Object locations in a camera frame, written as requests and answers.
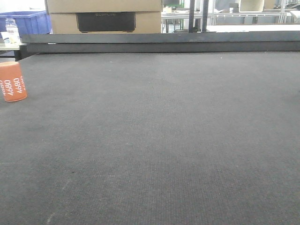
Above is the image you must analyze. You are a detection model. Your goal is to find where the black raised table ledge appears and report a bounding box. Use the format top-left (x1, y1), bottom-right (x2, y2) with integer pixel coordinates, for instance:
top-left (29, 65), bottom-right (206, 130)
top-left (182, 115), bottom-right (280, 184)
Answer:
top-left (22, 31), bottom-right (300, 53)

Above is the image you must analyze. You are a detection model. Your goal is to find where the blue plastic crate background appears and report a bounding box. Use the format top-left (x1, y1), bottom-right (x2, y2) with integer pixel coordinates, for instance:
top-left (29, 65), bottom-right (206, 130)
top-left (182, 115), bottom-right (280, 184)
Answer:
top-left (0, 10), bottom-right (52, 37)

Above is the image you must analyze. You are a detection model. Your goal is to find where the white metal rack background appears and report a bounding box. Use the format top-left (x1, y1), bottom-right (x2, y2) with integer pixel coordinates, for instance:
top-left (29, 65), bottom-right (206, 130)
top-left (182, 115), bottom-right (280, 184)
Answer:
top-left (210, 0), bottom-right (292, 25)

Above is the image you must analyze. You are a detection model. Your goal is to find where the orange cylindrical 4680 capacitor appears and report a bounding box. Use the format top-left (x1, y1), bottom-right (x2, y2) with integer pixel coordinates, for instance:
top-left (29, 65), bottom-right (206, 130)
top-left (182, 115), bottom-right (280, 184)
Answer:
top-left (0, 61), bottom-right (27, 102)

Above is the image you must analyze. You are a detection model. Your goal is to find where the dark grey table mat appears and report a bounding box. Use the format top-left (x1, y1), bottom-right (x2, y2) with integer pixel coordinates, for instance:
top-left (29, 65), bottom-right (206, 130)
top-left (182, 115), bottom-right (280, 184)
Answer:
top-left (0, 52), bottom-right (300, 225)

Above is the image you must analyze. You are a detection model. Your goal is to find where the clear plastic water bottle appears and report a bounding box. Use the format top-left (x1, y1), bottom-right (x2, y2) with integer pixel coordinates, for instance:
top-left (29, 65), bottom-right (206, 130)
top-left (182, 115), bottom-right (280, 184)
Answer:
top-left (6, 18), bottom-right (21, 45)

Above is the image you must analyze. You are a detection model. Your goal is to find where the large cardboard box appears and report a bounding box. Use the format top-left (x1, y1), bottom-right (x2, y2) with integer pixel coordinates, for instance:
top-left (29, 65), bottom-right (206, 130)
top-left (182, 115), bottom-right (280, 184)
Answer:
top-left (45, 0), bottom-right (162, 34)

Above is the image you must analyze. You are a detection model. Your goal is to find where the black vertical post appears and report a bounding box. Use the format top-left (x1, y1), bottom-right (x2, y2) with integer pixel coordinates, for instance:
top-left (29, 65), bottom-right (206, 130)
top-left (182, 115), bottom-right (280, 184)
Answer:
top-left (188, 0), bottom-right (195, 33)

